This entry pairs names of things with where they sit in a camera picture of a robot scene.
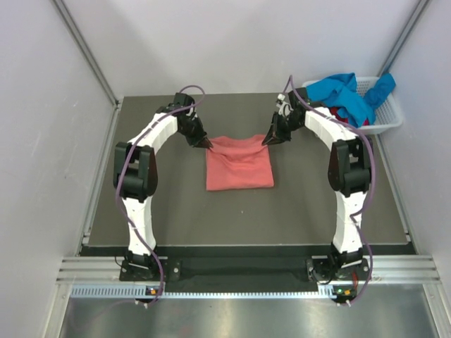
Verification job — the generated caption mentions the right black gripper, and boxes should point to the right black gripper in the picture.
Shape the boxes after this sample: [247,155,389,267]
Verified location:
[263,111,304,146]

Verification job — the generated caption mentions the pink t shirt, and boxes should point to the pink t shirt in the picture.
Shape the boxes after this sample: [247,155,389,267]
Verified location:
[206,134,274,192]

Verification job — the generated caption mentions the white plastic basket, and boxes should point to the white plastic basket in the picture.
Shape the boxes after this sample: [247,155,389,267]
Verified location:
[302,74,402,134]

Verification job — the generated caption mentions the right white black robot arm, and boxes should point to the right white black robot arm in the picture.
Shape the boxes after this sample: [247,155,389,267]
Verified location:
[262,92,372,282]

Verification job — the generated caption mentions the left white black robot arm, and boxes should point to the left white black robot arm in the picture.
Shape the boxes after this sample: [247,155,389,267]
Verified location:
[113,92,212,282]

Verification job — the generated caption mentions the red t shirt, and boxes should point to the red t shirt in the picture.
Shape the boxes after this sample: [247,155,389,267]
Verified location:
[329,107,369,127]

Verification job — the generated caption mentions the blue t shirt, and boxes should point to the blue t shirt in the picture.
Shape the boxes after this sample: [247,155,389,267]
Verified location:
[305,73,396,125]

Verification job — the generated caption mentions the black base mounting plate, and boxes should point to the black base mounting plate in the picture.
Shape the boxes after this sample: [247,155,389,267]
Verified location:
[119,244,371,292]

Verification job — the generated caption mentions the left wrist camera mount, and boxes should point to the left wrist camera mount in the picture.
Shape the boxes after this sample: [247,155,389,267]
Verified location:
[186,107,197,120]

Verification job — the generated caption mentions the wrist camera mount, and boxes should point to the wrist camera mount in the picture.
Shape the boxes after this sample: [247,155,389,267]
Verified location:
[276,94,292,118]
[186,107,197,120]

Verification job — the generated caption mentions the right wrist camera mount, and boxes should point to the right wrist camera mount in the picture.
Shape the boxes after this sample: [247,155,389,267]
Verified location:
[276,94,292,118]

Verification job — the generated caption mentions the slotted cable duct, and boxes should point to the slotted cable duct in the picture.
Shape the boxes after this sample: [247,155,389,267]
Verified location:
[70,284,351,300]

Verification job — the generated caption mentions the left aluminium corner post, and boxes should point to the left aluminium corner post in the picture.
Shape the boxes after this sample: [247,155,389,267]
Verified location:
[49,0,123,106]

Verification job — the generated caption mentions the aluminium corner post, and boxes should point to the aluminium corner post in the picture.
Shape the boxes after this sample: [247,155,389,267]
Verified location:
[377,0,432,77]
[49,0,123,106]

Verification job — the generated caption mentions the right aluminium corner post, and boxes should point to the right aluminium corner post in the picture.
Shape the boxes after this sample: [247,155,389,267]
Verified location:
[377,0,432,77]

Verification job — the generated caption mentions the aluminium frame rail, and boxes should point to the aluminium frame rail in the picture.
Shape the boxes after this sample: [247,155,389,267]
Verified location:
[56,255,440,284]

